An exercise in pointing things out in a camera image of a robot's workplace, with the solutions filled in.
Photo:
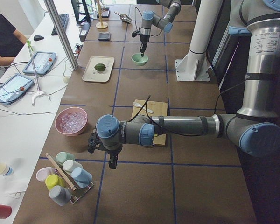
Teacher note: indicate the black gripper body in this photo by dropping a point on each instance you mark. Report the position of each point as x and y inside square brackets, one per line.
[144, 38]
[113, 153]

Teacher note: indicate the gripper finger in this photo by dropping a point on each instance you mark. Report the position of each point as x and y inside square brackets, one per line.
[142, 52]
[113, 162]

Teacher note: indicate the light green bowl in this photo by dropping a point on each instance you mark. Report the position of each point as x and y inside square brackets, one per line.
[139, 59]

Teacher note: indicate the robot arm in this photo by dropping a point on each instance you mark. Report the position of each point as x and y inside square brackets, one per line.
[252, 127]
[150, 18]

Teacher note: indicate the white plastic spoon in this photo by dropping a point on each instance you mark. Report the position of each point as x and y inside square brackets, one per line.
[138, 105]

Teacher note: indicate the pink bowl with ice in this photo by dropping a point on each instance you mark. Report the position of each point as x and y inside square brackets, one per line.
[71, 121]

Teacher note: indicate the metal scoop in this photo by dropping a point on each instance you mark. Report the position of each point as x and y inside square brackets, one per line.
[124, 18]

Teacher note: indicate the light blue cup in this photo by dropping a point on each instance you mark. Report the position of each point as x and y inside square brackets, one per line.
[81, 177]

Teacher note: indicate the grey folded cloth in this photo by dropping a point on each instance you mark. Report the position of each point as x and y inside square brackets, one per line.
[104, 36]

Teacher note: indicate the wooden mug tree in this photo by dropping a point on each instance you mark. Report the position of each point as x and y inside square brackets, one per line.
[101, 24]

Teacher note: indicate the green avocado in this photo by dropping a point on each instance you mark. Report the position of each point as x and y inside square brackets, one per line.
[100, 67]

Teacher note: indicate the white cup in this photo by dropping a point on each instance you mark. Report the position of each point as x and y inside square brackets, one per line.
[70, 165]

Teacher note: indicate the green cup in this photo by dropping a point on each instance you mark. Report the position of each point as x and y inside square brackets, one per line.
[62, 157]

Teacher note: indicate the cream rabbit tray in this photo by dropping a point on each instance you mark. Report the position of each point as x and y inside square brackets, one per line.
[91, 75]

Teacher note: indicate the bamboo cutting board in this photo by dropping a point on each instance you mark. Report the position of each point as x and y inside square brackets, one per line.
[154, 108]

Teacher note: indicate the black box with label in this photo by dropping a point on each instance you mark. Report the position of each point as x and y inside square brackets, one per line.
[83, 31]

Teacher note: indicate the grey cup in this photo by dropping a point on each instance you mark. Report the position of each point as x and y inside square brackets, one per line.
[60, 195]

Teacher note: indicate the yellow cup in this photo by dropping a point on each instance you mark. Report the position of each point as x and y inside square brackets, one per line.
[54, 180]

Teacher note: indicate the pink cup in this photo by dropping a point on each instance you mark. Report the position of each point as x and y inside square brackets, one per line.
[43, 173]

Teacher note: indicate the black keyboard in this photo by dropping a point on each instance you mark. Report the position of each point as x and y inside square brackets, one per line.
[64, 20]

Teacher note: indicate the grabber reacher tool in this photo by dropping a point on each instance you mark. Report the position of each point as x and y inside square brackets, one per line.
[39, 92]

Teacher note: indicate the upper teach pendant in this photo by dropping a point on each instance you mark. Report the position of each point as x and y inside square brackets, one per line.
[43, 62]

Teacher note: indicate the teach pendant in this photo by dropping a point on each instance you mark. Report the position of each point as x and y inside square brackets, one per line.
[14, 88]
[43, 62]

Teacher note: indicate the black computer mouse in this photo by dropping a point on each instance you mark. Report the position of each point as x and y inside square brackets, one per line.
[38, 38]

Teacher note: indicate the lower teach pendant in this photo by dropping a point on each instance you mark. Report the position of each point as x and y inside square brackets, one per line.
[14, 88]

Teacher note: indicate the red bottle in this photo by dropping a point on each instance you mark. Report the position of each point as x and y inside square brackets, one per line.
[5, 211]

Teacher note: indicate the seated person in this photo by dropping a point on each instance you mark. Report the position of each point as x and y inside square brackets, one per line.
[11, 41]

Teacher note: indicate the white wire cup rack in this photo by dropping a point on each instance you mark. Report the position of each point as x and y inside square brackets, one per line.
[76, 191]

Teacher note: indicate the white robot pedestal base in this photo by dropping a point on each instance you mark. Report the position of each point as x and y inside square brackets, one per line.
[193, 67]

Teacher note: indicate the aluminium frame post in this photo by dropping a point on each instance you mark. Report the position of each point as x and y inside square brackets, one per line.
[61, 33]

